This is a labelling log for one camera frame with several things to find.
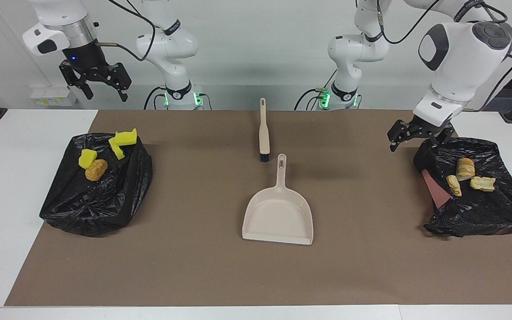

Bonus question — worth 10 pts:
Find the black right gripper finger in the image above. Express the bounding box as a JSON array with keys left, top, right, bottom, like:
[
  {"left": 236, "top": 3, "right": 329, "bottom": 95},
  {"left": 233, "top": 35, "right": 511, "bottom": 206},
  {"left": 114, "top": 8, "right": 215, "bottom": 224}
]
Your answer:
[
  {"left": 59, "top": 62, "right": 94, "bottom": 100},
  {"left": 106, "top": 62, "right": 132, "bottom": 102}
]

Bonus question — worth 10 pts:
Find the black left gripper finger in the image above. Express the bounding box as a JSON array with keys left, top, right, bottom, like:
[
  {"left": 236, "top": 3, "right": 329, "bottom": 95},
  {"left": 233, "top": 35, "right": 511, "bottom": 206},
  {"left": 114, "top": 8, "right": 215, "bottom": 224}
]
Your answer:
[
  {"left": 388, "top": 120, "right": 410, "bottom": 152},
  {"left": 425, "top": 129, "right": 456, "bottom": 145}
]

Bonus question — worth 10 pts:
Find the golden croissant piece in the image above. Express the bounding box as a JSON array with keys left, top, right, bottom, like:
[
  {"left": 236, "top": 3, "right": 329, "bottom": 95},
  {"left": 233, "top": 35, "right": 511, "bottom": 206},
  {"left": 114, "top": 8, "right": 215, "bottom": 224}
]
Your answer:
[
  {"left": 446, "top": 175, "right": 462, "bottom": 197},
  {"left": 456, "top": 158, "right": 476, "bottom": 181}
]

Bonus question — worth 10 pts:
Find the yellow sponge piece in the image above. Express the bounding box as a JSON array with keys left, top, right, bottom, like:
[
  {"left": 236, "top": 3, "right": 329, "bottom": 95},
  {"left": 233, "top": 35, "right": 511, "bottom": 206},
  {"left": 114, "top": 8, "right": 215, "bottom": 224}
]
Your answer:
[
  {"left": 115, "top": 128, "right": 138, "bottom": 146},
  {"left": 78, "top": 149, "right": 98, "bottom": 169}
]

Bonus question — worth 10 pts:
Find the pale pastry piece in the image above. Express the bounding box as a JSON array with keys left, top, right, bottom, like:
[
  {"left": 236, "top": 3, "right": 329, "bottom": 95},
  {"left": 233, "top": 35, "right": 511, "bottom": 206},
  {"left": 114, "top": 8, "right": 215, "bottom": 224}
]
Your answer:
[{"left": 470, "top": 176, "right": 496, "bottom": 192}]

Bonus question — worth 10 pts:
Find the yellow sponge with green scourer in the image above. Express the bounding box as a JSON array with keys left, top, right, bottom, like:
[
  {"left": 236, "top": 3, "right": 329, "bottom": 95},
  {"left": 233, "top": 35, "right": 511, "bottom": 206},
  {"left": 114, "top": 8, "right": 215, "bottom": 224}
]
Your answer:
[{"left": 108, "top": 136, "right": 126, "bottom": 160}]

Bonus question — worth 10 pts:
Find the brown bread roll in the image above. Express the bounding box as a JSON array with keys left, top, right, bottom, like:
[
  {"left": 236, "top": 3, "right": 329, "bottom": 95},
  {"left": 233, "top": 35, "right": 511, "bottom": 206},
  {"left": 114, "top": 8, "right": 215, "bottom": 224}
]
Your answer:
[{"left": 85, "top": 159, "right": 108, "bottom": 182}]

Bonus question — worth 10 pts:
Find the beige hand brush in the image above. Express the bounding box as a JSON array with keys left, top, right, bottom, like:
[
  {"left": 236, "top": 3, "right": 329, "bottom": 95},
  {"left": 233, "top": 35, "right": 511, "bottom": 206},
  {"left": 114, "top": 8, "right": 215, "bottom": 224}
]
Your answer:
[{"left": 258, "top": 97, "right": 271, "bottom": 162}]

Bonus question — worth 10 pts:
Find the beige plastic dustpan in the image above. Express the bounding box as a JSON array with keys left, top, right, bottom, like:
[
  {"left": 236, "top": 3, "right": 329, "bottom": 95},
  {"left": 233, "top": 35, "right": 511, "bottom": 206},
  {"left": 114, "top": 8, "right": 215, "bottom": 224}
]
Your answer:
[{"left": 242, "top": 154, "right": 314, "bottom": 246}]

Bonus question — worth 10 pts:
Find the pink plastic bin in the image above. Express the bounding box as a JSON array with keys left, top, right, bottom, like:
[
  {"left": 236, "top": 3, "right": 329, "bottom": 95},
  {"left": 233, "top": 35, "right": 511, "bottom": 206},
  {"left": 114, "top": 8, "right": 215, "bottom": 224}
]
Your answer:
[{"left": 421, "top": 169, "right": 453, "bottom": 209}]

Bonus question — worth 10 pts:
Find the black trash bag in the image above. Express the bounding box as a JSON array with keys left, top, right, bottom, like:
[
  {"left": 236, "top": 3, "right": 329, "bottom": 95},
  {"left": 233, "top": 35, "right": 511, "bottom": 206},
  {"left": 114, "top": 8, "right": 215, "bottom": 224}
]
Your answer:
[
  {"left": 39, "top": 132, "right": 153, "bottom": 237},
  {"left": 413, "top": 137, "right": 512, "bottom": 238}
]

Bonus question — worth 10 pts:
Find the white electrical outlet box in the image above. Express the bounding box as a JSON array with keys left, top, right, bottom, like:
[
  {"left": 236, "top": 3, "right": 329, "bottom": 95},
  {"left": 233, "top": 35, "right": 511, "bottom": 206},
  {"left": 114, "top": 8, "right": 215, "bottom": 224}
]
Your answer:
[{"left": 29, "top": 85, "right": 79, "bottom": 107}]

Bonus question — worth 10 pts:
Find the brown table mat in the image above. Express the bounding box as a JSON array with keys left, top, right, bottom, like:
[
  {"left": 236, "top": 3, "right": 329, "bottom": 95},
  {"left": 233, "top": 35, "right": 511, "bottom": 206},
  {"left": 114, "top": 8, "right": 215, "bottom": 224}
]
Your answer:
[{"left": 4, "top": 109, "right": 512, "bottom": 307}]

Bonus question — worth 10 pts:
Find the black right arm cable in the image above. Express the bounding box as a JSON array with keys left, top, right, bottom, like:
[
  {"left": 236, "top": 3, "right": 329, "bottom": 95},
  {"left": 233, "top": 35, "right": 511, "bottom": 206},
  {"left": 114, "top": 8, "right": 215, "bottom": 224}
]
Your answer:
[{"left": 98, "top": 0, "right": 156, "bottom": 63}]

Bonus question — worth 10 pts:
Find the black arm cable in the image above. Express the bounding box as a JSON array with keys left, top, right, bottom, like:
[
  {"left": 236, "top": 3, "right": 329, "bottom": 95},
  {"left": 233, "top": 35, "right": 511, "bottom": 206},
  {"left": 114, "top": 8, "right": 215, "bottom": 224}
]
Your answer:
[
  {"left": 378, "top": 0, "right": 512, "bottom": 112},
  {"left": 98, "top": 0, "right": 156, "bottom": 63}
]

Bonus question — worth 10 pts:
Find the black base power cable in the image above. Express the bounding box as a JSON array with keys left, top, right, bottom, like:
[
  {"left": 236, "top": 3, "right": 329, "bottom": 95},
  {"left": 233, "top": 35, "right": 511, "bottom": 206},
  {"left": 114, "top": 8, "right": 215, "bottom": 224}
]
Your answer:
[
  {"left": 294, "top": 88, "right": 328, "bottom": 111},
  {"left": 144, "top": 86, "right": 168, "bottom": 110}
]

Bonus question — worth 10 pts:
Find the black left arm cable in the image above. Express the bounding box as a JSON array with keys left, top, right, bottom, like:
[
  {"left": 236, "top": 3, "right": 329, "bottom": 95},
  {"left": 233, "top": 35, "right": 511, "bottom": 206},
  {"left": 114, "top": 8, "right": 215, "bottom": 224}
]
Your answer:
[{"left": 378, "top": 0, "right": 512, "bottom": 112}]

